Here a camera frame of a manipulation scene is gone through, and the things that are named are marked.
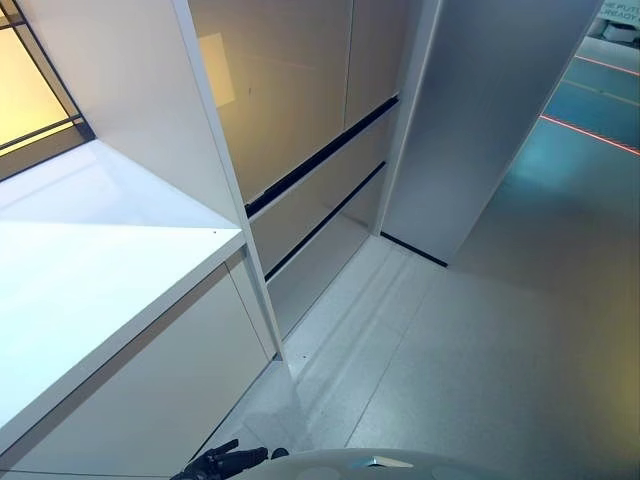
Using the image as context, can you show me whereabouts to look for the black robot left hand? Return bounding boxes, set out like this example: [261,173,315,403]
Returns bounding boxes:
[182,438,270,480]

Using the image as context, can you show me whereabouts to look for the fridge drawer with white bin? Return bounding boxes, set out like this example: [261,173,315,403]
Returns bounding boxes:
[244,107,394,281]

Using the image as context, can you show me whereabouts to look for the steel bottom fridge drawer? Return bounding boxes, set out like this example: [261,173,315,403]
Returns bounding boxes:
[264,164,389,341]

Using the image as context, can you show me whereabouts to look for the stainless steel fridge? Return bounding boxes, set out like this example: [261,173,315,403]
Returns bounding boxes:
[187,0,409,341]

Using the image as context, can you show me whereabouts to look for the grey robot torso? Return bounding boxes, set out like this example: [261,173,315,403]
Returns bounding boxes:
[249,447,506,480]

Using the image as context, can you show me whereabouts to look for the white counter cabinet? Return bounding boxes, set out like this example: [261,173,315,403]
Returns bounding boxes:
[0,139,279,480]

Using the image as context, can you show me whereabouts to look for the white tall partition panel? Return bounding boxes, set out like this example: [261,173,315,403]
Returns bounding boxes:
[14,0,286,364]

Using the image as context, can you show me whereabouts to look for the yellow lit window panel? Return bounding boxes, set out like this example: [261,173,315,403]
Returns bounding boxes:
[0,9,96,181]

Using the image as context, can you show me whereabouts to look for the white box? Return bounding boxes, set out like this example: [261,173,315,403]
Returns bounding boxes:
[602,19,640,45]

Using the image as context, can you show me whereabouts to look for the wall sign white lettering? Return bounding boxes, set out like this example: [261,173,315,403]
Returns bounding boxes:
[597,0,640,24]

